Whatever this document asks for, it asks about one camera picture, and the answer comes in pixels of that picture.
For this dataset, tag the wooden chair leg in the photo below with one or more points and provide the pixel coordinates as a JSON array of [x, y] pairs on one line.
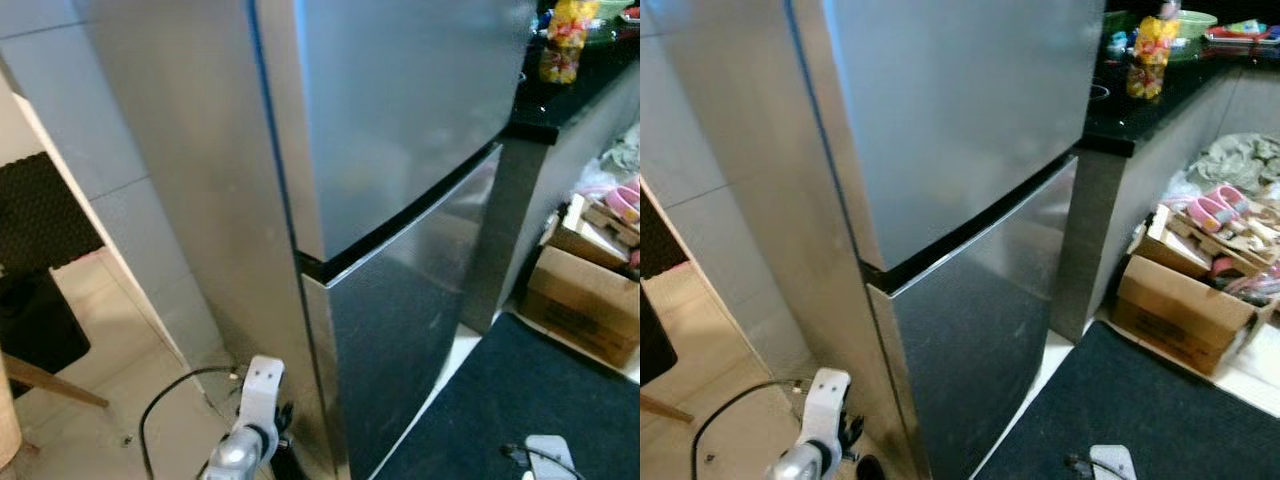
[[665, 408], [55, 382]]

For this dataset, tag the black chair seat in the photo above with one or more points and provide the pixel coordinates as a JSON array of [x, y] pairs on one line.
[[655, 340], [35, 330]]

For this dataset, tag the black counter top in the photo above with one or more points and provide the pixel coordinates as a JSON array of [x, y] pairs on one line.
[[1150, 115], [560, 105]]

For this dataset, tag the dark floor mat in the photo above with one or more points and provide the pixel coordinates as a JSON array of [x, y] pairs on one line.
[[1150, 410], [520, 400]]

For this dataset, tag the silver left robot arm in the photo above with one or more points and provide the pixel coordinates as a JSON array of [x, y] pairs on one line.
[[238, 455], [800, 462]]

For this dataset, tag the yellow snack bag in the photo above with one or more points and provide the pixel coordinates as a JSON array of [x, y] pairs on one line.
[[1152, 55], [565, 45]]

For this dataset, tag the silver fridge cabinet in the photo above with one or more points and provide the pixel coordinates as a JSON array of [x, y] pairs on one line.
[[200, 200], [790, 220]]

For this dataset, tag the red rimmed tray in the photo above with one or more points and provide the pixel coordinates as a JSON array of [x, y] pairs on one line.
[[1245, 33]]

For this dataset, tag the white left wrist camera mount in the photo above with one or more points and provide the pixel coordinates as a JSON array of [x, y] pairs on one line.
[[262, 390], [825, 405]]

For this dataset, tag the grey counter cabinet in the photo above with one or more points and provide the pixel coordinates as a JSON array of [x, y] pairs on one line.
[[520, 210], [1100, 230]]

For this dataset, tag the grey crumpled cloth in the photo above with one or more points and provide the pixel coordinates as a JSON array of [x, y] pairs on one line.
[[1240, 160], [625, 155]]

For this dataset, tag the brown cardboard box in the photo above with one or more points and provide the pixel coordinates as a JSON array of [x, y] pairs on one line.
[[1170, 310], [580, 300]]

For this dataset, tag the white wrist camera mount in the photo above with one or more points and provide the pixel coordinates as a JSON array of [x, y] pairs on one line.
[[825, 405], [1112, 463], [262, 390], [550, 460]]

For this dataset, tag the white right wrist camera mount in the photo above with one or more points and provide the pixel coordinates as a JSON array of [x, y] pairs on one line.
[[550, 460], [1112, 463]]

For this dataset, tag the green plastic bowl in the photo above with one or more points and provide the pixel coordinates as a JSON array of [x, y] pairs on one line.
[[1197, 25], [612, 22]]

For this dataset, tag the black textured foam panel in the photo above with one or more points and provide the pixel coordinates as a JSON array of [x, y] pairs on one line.
[[45, 215], [660, 240]]

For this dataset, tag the silver fridge upper door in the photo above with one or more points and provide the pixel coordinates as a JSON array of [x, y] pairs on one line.
[[400, 120], [960, 120]]

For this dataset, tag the pink slipper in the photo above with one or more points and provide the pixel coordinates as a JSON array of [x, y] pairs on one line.
[[620, 205], [633, 190], [1203, 213], [1228, 198]]

